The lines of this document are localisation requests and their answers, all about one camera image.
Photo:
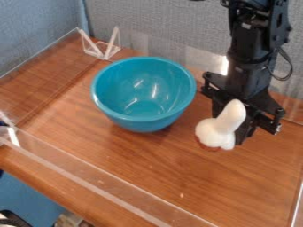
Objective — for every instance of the clear acrylic back barrier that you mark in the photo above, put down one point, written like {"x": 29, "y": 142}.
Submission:
{"x": 200, "y": 60}

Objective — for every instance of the plush mushroom toy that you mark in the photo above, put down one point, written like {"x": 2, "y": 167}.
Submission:
{"x": 215, "y": 132}

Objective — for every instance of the clear acrylic corner bracket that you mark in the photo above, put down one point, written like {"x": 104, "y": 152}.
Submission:
{"x": 100, "y": 49}

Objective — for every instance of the clear acrylic left barrier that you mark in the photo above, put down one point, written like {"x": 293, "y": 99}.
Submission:
{"x": 64, "y": 59}

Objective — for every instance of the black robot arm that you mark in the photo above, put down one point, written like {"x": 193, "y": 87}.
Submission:
{"x": 269, "y": 10}

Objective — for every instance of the clear acrylic barrier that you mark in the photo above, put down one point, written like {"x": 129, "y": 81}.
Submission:
{"x": 64, "y": 59}
{"x": 200, "y": 60}
{"x": 88, "y": 190}

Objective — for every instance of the clear acrylic front barrier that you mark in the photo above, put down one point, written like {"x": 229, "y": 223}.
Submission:
{"x": 88, "y": 190}

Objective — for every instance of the blue bowl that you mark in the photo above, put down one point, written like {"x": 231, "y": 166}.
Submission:
{"x": 143, "y": 92}

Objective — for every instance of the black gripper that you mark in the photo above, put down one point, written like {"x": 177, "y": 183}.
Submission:
{"x": 251, "y": 62}

